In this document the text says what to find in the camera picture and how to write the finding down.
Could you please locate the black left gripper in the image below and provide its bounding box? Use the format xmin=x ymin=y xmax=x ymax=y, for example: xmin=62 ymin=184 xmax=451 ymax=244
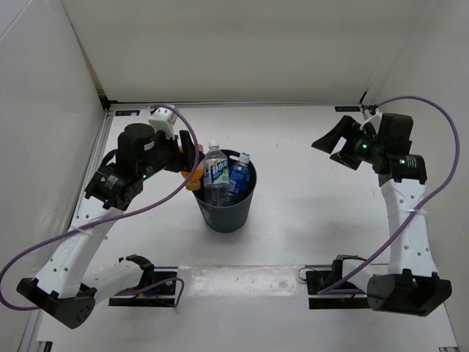
xmin=139 ymin=127 xmax=205 ymax=180

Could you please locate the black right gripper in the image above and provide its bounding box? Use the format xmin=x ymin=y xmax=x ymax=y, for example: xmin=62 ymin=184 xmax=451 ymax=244
xmin=311 ymin=116 xmax=385 ymax=171

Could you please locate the orange plastic bottle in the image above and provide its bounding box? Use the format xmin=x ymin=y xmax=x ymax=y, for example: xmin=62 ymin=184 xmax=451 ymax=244
xmin=180 ymin=144 xmax=204 ymax=191

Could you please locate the clear green label bottle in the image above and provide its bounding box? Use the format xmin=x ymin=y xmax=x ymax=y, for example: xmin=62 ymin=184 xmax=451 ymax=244
xmin=204 ymin=141 xmax=230 ymax=207

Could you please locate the blue label plastic bottle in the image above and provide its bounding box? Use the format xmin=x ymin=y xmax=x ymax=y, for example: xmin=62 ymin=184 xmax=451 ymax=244
xmin=229 ymin=153 xmax=251 ymax=196

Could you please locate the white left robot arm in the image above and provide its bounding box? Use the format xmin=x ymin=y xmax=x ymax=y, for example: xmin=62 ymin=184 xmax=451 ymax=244
xmin=17 ymin=123 xmax=200 ymax=329

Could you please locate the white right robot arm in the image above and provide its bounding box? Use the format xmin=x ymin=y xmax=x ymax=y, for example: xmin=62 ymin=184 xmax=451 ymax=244
xmin=311 ymin=114 xmax=452 ymax=317

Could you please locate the dark grey plastic bin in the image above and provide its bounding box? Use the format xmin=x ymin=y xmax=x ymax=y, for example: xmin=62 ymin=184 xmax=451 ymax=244
xmin=191 ymin=144 xmax=257 ymax=233

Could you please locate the blue corner sticker right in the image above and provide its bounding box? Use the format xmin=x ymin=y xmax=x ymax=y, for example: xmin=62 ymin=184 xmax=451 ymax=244
xmin=334 ymin=106 xmax=361 ymax=112

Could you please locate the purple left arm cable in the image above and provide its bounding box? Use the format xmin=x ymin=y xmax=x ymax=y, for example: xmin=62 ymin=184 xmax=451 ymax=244
xmin=0 ymin=103 xmax=206 ymax=311

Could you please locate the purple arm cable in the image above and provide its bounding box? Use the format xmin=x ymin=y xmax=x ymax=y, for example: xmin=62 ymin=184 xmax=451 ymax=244
xmin=317 ymin=95 xmax=460 ymax=296
xmin=0 ymin=103 xmax=206 ymax=311

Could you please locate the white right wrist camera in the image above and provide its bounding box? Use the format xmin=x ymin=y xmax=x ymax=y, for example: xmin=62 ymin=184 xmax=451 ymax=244
xmin=360 ymin=105 xmax=383 ymax=131

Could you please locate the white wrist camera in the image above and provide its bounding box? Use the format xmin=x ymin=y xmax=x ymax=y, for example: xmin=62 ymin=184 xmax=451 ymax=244
xmin=360 ymin=105 xmax=383 ymax=131
xmin=148 ymin=107 xmax=177 ymax=139

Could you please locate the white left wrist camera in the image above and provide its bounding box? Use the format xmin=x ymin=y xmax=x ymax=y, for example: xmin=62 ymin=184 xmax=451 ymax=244
xmin=148 ymin=107 xmax=177 ymax=139

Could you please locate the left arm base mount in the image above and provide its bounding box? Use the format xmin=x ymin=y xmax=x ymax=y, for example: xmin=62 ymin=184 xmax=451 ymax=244
xmin=108 ymin=267 xmax=185 ymax=308

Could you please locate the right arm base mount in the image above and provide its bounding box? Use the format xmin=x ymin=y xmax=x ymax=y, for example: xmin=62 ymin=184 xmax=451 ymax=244
xmin=298 ymin=256 xmax=371 ymax=309

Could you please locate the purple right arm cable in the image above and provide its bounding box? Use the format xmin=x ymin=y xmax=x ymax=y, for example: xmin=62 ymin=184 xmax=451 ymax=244
xmin=317 ymin=95 xmax=460 ymax=296

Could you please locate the aluminium frame rail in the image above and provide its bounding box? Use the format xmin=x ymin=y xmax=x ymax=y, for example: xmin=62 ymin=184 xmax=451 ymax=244
xmin=18 ymin=89 xmax=115 ymax=351

